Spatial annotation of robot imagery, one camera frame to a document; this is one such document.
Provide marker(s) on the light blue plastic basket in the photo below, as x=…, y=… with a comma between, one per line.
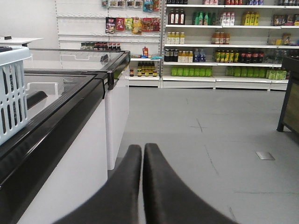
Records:
x=13, y=99

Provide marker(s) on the near white chest freezer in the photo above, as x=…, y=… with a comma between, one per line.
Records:
x=65, y=101

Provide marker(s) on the white chest freezer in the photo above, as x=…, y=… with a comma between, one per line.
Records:
x=110, y=66
x=65, y=101

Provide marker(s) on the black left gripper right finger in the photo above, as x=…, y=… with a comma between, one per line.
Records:
x=167, y=199

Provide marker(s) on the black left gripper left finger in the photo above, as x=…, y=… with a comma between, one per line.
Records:
x=116, y=202

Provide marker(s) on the far white chest freezer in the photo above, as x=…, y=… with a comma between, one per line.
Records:
x=110, y=66

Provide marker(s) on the white table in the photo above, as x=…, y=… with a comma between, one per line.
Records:
x=23, y=41

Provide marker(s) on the white supermarket shelf unit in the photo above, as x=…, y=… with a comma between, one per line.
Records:
x=187, y=43

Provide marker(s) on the steel floor socket plate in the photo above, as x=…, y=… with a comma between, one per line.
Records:
x=265, y=156

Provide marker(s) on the dark wood display stand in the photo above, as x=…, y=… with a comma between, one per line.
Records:
x=289, y=116

